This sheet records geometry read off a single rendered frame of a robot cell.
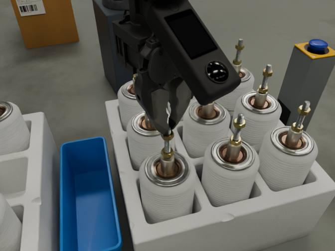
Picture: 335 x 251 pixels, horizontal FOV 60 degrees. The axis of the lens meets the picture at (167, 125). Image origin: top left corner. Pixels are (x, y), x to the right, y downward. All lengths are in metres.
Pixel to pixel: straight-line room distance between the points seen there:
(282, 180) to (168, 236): 0.24
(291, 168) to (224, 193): 0.13
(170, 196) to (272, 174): 0.21
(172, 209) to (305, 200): 0.25
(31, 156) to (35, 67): 0.73
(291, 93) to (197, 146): 0.30
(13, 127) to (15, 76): 0.67
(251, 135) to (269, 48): 0.85
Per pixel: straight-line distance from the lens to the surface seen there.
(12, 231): 0.54
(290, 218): 0.64
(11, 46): 1.57
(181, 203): 0.50
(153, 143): 0.54
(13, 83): 1.28
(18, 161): 0.68
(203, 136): 0.58
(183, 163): 0.49
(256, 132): 0.64
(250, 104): 0.63
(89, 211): 0.75
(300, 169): 0.57
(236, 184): 0.51
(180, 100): 0.39
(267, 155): 0.56
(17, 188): 0.75
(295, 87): 0.77
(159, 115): 0.38
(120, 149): 0.62
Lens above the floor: 0.63
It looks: 42 degrees down
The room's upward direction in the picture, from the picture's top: straight up
